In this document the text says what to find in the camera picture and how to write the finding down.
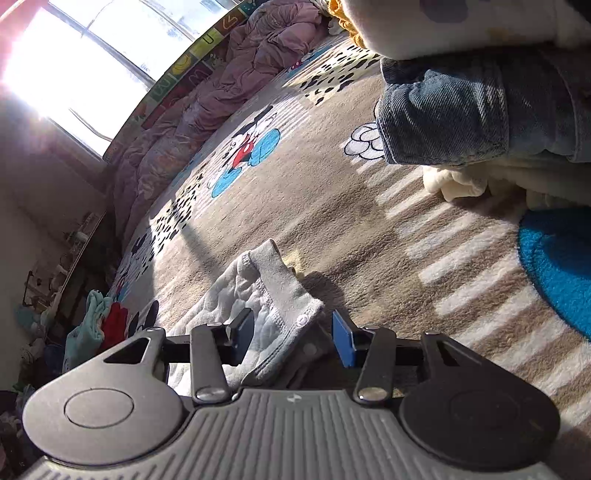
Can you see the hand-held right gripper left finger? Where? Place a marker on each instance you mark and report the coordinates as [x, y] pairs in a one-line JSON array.
[[244, 333]]

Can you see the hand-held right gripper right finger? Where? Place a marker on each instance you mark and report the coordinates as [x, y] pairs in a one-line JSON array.
[[342, 340]]

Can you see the light blue quilted baby garment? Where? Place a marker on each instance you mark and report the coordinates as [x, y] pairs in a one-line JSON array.
[[268, 295]]

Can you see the cartoon printed blanket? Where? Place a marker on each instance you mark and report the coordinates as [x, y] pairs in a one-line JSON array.
[[369, 240]]

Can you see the red cloth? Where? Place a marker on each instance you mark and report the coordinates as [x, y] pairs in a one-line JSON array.
[[115, 323]]

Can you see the teal cloth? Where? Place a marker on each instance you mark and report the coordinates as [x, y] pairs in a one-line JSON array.
[[85, 327]]

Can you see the cluttered wooden shelf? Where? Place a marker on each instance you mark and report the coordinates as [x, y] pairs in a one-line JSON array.
[[69, 258]]

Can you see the cream fleece garment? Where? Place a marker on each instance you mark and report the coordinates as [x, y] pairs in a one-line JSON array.
[[480, 180]]

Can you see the purple quilt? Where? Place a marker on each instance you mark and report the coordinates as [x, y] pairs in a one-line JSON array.
[[194, 110]]

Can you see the blue denim jeans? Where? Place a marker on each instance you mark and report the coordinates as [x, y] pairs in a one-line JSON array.
[[461, 110]]

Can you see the colourful letter play mat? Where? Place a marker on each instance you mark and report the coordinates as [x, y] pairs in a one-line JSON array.
[[184, 64]]

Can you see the window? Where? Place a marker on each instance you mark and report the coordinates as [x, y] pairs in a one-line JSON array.
[[87, 60]]

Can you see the yellow knitted cloth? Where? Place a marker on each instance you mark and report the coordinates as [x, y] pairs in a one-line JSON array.
[[344, 21]]

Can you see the white spotted cloth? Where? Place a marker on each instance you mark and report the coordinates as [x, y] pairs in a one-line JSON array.
[[461, 23]]

